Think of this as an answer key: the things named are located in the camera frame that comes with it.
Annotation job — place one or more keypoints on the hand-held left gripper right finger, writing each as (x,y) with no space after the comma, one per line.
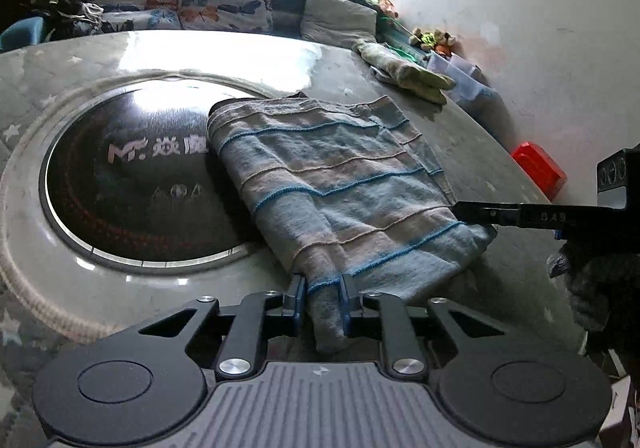
(346,300)

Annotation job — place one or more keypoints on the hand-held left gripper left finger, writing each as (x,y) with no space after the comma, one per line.
(300,300)

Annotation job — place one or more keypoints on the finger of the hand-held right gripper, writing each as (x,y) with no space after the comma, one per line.
(490,214)

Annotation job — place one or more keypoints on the striped knit garment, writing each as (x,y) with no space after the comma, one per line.
(340,188)

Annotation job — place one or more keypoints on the person's right hand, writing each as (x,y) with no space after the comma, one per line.
(605,288)

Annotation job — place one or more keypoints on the grey star quilted table cover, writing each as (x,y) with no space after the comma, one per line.
(500,253)

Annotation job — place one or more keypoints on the red box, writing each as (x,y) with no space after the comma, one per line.
(540,168)

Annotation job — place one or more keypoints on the clear plastic container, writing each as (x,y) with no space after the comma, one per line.
(462,76)

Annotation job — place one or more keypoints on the yellow green folded cloth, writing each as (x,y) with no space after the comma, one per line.
(405,71)

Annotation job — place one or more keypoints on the brown plush toys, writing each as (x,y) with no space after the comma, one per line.
(435,41)

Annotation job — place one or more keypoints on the round black induction cooktop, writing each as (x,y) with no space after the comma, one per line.
(140,198)

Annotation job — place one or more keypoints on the orange green toy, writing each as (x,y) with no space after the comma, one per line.
(384,6)

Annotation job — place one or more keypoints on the plain grey pillow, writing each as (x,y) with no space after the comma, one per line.
(340,18)

